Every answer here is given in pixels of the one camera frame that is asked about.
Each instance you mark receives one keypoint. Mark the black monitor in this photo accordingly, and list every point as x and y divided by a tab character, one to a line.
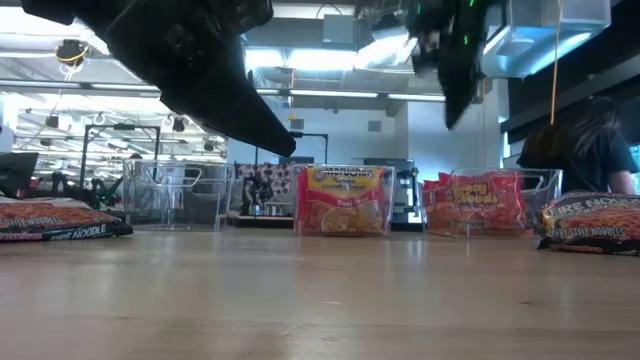
17	172

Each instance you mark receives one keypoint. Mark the clear plastic bin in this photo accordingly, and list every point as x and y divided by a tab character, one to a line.
392	220
150	210
550	200

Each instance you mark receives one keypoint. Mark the white ceiling duct unit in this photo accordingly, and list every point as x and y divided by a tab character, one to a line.
545	35

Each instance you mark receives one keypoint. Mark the ceiling light strip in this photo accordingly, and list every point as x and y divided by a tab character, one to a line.
340	94

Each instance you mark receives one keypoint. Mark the black metal stand frame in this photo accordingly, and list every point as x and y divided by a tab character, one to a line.
120	127

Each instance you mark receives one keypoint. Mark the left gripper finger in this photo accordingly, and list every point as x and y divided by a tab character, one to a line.
215	90

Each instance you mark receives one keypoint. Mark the grey countertop machine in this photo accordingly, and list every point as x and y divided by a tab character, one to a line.
406	192

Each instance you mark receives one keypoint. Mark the orange Saucy Noods pack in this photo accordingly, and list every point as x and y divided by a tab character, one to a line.
480	210
430	189

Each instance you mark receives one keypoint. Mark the person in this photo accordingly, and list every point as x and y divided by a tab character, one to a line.
585	150

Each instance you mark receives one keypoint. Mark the black ceiling-mounted device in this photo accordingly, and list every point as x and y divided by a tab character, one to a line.
70	52

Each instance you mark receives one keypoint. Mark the black Fire Noodle pack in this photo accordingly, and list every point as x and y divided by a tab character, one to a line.
50	217
590	220

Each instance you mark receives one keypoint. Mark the yellow Maruchan beef ramen pack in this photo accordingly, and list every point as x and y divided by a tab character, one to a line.
345	205

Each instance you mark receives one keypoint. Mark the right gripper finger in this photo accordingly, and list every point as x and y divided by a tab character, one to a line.
460	92

